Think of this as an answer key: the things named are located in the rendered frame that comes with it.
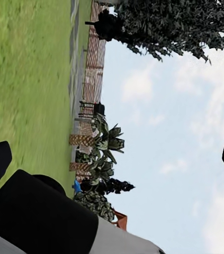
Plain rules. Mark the charcoal grill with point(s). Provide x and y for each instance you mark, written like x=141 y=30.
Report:
x=97 y=109

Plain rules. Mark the garden chair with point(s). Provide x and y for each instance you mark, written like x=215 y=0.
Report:
x=84 y=149
x=91 y=75
x=86 y=130

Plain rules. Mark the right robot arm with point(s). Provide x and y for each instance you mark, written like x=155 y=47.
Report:
x=36 y=217

